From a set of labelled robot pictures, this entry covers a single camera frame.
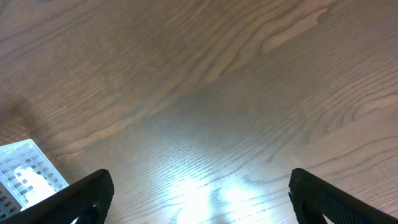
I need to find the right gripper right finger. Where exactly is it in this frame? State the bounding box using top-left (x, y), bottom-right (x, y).
top-left (289, 168), bottom-right (397, 224)

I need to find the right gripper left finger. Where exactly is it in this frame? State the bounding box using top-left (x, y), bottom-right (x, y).
top-left (1, 169), bottom-right (114, 224)

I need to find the clear plastic basket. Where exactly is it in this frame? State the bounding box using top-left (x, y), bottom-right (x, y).
top-left (1, 139), bottom-right (69, 220)

